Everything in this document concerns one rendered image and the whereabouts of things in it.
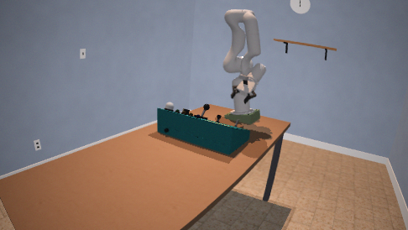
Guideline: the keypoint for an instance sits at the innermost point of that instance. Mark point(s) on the teal control panel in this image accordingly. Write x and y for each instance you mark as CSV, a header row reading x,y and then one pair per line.
x,y
200,131

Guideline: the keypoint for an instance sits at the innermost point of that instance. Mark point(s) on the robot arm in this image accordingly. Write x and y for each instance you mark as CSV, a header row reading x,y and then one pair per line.
x,y
233,64

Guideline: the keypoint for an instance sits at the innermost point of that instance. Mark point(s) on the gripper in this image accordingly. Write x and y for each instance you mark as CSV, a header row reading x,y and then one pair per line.
x,y
245,90

